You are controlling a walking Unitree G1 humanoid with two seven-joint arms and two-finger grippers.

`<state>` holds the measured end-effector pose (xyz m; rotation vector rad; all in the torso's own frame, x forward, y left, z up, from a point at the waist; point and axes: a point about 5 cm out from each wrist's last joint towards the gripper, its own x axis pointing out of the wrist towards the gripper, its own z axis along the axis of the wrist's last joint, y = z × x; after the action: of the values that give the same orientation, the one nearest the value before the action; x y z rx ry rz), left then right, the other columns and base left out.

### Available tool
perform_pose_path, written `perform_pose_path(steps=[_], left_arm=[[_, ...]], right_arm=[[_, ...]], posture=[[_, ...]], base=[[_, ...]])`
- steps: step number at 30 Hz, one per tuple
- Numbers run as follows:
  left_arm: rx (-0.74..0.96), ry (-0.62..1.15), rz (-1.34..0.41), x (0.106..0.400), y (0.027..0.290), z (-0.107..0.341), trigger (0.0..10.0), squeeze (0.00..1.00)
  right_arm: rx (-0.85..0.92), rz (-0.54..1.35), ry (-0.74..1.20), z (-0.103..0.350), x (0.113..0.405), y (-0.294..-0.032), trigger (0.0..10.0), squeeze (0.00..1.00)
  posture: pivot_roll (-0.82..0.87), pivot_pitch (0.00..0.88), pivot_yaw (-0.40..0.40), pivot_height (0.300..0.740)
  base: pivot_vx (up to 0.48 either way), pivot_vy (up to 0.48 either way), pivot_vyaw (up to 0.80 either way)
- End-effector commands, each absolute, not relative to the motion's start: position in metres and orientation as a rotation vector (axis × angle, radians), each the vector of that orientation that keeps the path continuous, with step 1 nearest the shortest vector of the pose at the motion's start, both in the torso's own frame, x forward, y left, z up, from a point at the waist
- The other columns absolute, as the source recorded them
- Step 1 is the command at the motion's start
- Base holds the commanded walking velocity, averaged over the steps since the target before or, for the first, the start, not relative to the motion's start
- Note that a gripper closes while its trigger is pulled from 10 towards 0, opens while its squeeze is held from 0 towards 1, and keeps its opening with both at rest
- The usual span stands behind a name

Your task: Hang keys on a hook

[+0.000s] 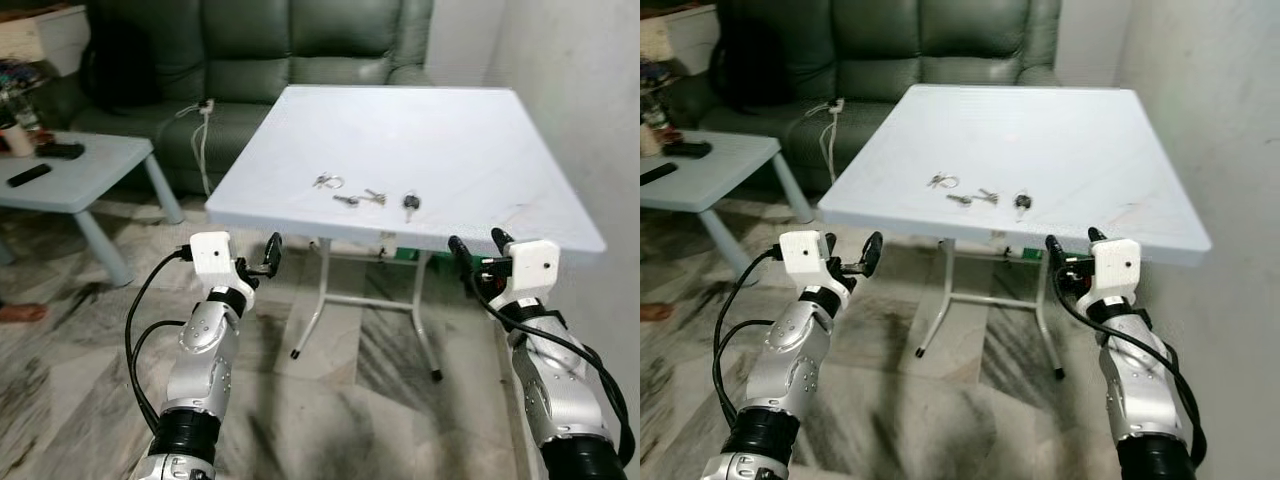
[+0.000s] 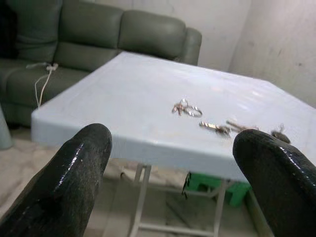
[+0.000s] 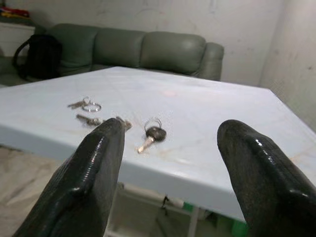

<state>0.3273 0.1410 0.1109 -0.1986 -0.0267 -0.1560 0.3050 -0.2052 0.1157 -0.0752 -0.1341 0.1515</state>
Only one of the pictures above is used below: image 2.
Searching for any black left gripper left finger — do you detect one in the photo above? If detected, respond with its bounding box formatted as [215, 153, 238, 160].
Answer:
[0, 123, 113, 237]

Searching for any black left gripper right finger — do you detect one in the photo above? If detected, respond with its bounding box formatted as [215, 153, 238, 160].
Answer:
[233, 130, 316, 237]

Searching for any green plastic stool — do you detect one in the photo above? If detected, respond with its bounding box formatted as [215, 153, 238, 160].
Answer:
[185, 172, 253, 207]

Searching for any brass key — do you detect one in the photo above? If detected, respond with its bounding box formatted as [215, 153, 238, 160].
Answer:
[198, 120, 232, 137]
[226, 119, 260, 132]

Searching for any black torn flap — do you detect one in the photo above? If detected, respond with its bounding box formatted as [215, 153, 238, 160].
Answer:
[182, 172, 193, 199]

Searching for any green leather sofa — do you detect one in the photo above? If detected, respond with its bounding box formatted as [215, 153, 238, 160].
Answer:
[0, 0, 203, 128]

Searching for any furry keychain pompom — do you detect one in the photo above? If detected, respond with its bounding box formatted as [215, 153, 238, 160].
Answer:
[271, 123, 291, 144]

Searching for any white metal table frame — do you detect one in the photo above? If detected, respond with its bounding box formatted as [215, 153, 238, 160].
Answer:
[120, 162, 270, 237]

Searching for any white cable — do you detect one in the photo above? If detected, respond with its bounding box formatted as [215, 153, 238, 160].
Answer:
[26, 62, 59, 109]

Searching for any brass key bunch silver ring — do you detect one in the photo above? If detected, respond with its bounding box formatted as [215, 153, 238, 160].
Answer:
[171, 98, 203, 118]

